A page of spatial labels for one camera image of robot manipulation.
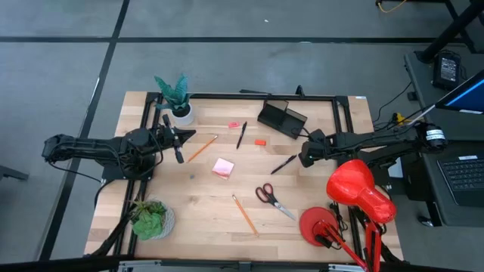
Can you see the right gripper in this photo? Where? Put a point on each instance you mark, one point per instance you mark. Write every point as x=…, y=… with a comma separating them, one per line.
x=308, y=155

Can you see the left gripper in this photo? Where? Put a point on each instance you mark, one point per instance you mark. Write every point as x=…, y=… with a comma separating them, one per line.
x=172, y=138

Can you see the orange pencil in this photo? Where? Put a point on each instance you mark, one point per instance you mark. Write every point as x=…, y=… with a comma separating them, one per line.
x=202, y=149
x=246, y=216

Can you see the black pen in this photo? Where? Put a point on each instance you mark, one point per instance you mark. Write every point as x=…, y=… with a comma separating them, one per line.
x=283, y=164
x=242, y=135

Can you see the orange eraser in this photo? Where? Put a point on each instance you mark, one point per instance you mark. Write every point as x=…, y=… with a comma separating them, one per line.
x=260, y=142

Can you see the pink eraser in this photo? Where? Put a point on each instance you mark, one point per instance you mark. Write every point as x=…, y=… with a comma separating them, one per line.
x=234, y=124

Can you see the red and black scissors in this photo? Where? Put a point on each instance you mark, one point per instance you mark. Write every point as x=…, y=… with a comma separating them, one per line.
x=276, y=203

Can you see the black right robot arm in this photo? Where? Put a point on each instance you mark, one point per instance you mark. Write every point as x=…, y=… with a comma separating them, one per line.
x=378, y=141

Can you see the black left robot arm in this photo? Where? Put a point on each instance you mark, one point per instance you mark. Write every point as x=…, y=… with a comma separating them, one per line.
x=83, y=145

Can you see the black mesh desk organizer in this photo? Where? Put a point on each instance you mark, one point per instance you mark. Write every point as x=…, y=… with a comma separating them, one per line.
x=281, y=119

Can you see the snake plant in white pot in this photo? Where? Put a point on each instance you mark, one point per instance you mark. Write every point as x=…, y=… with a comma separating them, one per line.
x=177, y=96

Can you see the pink sticky note pad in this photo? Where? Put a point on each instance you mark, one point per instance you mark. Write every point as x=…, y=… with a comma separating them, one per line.
x=223, y=167

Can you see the red desk lamp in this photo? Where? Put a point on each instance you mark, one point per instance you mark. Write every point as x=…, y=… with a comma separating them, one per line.
x=355, y=185

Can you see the succulent in patterned pot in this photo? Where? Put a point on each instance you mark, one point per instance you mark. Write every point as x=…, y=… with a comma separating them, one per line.
x=149, y=223

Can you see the yellow plug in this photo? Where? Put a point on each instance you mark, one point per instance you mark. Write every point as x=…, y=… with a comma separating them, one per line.
x=398, y=118

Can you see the dark grey side desk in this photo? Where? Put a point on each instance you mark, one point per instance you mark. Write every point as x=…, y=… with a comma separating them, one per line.
x=419, y=87

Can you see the black laptop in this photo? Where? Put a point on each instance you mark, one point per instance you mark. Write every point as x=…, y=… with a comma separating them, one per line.
x=463, y=174

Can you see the black power adapter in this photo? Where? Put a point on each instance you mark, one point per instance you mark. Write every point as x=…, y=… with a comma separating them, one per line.
x=448, y=70

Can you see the computer monitor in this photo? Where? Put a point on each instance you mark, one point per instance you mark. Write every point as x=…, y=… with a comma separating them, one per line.
x=467, y=94

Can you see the grey floor stand foot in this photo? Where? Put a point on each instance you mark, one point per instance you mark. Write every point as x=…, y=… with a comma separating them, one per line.
x=11, y=173

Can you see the black crossbar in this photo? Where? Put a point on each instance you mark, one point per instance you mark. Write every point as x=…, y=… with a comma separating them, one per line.
x=56, y=264

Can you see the black background desk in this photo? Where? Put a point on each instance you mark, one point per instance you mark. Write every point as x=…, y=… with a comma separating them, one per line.
x=450, y=31

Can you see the black aluminium table frame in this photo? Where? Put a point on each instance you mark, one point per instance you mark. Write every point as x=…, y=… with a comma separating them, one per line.
x=234, y=96

